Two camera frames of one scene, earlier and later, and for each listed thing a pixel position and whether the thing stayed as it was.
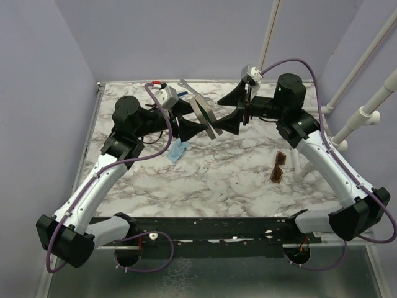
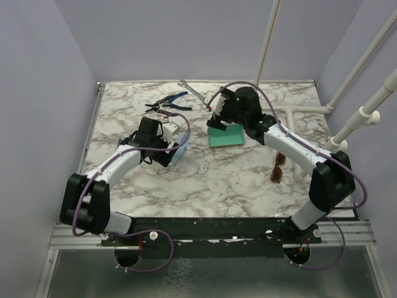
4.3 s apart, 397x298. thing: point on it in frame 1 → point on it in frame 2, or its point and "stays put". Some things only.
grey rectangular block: x=202 y=117 → x=233 y=135
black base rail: x=213 y=237 stays put
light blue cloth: x=176 y=149 stays put
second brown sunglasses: x=277 y=172 stays put
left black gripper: x=187 y=128 → x=164 y=158
